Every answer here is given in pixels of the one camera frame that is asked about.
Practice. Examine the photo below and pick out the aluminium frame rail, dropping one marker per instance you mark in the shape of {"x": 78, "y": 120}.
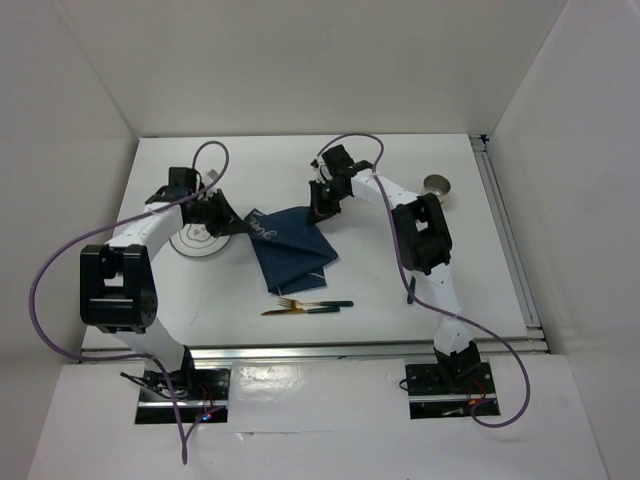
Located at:
{"x": 479, "y": 145}
{"x": 360, "y": 351}

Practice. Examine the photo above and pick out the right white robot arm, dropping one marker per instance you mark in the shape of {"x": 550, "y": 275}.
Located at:
{"x": 423, "y": 245}

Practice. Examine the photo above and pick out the gold knife green handle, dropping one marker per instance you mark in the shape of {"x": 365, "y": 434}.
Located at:
{"x": 302, "y": 311}

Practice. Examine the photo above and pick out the metal cup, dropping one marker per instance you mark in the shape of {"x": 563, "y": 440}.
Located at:
{"x": 437, "y": 185}

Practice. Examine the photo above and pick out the aluminium frame rail front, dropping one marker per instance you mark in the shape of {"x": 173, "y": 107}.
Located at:
{"x": 360, "y": 351}

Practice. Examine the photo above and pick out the gold spoon green handle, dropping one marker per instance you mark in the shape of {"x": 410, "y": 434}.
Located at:
{"x": 411, "y": 291}

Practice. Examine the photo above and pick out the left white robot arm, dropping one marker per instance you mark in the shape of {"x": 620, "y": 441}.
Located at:
{"x": 117, "y": 288}

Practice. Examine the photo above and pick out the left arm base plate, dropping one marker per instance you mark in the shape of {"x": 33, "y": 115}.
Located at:
{"x": 205, "y": 400}

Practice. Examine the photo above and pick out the gold fork green handle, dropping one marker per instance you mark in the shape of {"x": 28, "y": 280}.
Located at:
{"x": 296, "y": 304}

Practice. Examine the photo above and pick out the aluminium frame rail right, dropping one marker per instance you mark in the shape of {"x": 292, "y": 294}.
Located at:
{"x": 479, "y": 145}

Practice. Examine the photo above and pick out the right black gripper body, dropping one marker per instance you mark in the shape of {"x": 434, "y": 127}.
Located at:
{"x": 327, "y": 197}

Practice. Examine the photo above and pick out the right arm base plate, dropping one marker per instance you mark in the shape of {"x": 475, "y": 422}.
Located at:
{"x": 431, "y": 397}

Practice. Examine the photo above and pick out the white round plate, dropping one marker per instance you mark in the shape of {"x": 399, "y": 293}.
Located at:
{"x": 194, "y": 241}

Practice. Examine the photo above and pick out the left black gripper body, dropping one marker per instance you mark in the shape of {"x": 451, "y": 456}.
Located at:
{"x": 205, "y": 212}

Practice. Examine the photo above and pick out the dark blue cloth placemat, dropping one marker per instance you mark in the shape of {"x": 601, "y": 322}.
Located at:
{"x": 291, "y": 253}

